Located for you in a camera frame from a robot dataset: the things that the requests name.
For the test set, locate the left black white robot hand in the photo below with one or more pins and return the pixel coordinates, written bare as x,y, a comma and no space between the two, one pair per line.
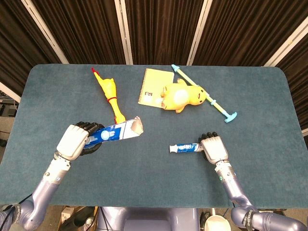
71,142

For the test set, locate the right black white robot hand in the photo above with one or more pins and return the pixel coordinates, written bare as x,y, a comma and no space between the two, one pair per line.
215,148

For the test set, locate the right lavender robot arm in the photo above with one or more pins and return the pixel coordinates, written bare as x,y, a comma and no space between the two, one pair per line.
233,187

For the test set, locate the blue table cloth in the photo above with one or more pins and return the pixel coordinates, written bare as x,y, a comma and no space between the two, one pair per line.
154,183

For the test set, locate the white partition frame post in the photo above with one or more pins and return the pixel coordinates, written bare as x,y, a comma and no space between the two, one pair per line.
305,132
9,91
124,31
286,43
198,33
45,32

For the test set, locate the dark brown curtain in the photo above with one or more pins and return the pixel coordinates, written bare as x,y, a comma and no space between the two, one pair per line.
158,29

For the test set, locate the yellow rubber chicken toy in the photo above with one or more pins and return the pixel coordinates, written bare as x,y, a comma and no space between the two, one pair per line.
109,90

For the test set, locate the yellow plush toy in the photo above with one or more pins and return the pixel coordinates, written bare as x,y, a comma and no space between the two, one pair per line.
185,96

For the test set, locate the left lavender robot arm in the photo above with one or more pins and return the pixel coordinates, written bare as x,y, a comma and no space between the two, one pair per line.
43,190

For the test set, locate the light blue stick tool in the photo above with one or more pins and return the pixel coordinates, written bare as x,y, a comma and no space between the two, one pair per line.
217,107

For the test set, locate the yellow spiral notebook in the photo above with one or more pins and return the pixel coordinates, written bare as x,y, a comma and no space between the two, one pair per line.
155,81

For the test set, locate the blue white toothpaste box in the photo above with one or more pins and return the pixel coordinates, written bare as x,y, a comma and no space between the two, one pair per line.
115,131

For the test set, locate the black bag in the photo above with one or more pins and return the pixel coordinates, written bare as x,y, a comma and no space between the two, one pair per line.
81,220

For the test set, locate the blue white toothpaste tube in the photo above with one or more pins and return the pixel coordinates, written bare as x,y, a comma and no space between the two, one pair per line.
185,147

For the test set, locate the lavender robot base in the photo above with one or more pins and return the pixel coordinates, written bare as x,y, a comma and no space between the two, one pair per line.
149,220

